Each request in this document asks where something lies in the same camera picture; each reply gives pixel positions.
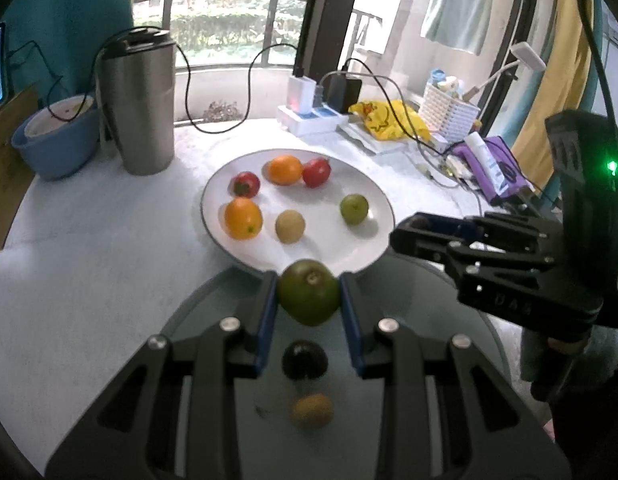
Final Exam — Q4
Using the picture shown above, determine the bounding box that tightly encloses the tan round fruit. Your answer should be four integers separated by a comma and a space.
275, 210, 306, 244

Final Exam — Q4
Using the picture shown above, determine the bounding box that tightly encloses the white tube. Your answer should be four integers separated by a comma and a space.
464, 132, 507, 193

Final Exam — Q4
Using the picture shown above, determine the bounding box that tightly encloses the dark green round fruit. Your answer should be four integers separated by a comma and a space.
278, 259, 341, 326

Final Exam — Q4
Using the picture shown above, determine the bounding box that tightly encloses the blue plastic bowl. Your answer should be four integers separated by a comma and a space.
11, 92, 102, 182

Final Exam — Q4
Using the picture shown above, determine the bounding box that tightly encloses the stainless steel tumbler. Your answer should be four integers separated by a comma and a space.
95, 27, 177, 177

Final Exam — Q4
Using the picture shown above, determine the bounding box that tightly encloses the brown cardboard box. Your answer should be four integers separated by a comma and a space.
0, 85, 40, 256

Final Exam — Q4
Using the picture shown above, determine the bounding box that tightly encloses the small orange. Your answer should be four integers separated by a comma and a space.
267, 155, 304, 186

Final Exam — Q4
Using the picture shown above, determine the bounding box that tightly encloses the black charger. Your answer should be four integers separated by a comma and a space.
321, 76, 364, 113

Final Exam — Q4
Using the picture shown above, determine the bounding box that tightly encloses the white desk lamp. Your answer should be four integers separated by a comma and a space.
464, 42, 547, 103

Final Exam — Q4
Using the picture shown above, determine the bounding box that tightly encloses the large orange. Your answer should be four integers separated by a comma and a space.
224, 197, 264, 240

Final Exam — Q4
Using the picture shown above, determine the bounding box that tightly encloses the person's right forearm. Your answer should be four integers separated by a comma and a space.
531, 340, 618, 480

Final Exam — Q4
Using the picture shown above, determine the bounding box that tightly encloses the white woven basket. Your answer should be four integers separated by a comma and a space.
419, 82, 482, 143

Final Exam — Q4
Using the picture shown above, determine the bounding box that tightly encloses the white power strip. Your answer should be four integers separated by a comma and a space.
276, 102, 350, 136

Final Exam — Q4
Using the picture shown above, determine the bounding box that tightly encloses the black table cable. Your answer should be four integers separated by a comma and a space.
369, 75, 490, 191

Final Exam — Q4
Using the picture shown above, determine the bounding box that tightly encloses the black tablet cable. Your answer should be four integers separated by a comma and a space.
6, 40, 107, 126

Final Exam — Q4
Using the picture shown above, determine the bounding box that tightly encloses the small yellow-brown fruit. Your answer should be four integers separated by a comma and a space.
290, 393, 336, 430

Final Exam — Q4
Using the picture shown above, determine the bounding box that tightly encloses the white charger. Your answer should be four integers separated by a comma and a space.
289, 76, 317, 113

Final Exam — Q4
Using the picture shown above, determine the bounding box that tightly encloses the white round plate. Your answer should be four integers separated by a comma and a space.
200, 149, 396, 276

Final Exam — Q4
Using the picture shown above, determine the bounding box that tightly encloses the wide yellow curtain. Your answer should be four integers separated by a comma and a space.
511, 0, 594, 178

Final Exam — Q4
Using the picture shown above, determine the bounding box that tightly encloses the person's right hand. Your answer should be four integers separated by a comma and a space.
546, 336, 592, 357

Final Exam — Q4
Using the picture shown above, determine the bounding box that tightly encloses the black charger cable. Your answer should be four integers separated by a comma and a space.
174, 42, 302, 135

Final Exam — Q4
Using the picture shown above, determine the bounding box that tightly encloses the red green-stemmed fruit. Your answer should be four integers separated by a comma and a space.
233, 171, 261, 198

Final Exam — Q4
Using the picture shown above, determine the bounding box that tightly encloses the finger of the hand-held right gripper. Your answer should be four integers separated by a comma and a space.
389, 212, 556, 274
461, 211, 563, 247

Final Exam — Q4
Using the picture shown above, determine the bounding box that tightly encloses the wide teal curtain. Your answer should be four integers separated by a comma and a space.
4, 0, 134, 106

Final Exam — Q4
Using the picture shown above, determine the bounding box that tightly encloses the grey round tray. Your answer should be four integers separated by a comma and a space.
156, 252, 512, 461

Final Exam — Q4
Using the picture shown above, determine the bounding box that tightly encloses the metal drying rack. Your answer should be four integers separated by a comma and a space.
351, 9, 384, 53

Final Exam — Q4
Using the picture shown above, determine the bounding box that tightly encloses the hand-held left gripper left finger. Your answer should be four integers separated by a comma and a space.
45, 270, 280, 480

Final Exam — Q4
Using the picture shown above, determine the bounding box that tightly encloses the red cherry tomato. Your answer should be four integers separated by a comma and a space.
302, 158, 332, 188

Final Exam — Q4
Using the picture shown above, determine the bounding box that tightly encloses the dark cherry with stem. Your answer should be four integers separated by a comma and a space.
282, 340, 328, 381

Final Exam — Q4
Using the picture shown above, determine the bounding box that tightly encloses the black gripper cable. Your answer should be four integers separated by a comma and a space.
576, 0, 618, 126

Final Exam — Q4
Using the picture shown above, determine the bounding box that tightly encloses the light green round fruit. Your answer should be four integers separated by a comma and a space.
339, 194, 370, 225

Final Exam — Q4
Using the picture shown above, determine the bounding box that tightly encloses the narrow teal curtain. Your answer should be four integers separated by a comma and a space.
539, 0, 610, 201

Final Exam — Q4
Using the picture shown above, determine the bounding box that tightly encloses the white flat tray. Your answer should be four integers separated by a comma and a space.
339, 120, 440, 153

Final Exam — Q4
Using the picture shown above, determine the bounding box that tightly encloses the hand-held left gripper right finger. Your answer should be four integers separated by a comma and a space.
339, 271, 572, 480

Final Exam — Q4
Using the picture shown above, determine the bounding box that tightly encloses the dark door frame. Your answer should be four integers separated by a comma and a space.
296, 0, 364, 81

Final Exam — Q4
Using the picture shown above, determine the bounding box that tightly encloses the hanging light blue towel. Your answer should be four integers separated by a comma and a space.
420, 0, 497, 56

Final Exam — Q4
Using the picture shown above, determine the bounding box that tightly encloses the yellow printed cloth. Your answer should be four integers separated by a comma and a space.
349, 100, 432, 142

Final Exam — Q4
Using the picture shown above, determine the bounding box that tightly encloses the purple pouch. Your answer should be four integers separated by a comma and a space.
451, 135, 532, 206

